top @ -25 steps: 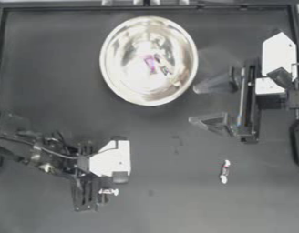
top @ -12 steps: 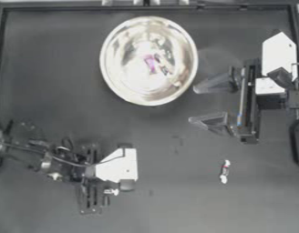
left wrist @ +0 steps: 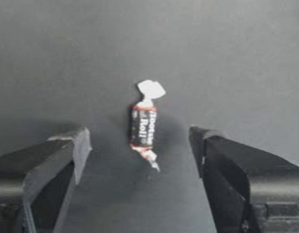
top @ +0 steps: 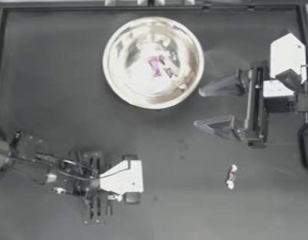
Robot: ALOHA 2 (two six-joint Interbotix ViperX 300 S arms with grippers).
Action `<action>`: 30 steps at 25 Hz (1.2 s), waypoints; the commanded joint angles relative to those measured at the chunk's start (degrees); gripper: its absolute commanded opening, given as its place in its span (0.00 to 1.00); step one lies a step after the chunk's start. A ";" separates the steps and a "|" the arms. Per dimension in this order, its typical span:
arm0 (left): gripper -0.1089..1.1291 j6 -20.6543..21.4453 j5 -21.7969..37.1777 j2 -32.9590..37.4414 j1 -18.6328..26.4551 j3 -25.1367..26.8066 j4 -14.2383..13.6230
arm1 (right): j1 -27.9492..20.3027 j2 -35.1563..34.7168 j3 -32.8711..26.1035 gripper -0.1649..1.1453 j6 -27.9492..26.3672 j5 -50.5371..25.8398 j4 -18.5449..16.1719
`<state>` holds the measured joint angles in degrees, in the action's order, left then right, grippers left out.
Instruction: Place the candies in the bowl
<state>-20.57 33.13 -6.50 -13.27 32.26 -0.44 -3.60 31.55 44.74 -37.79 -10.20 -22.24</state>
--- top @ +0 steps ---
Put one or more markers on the purple candy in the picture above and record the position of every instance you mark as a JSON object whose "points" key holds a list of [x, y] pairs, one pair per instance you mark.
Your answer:
{"points": [[153, 65]]}

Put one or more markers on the steel bowl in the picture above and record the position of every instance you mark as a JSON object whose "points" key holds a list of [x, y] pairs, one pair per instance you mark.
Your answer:
{"points": [[130, 75]]}

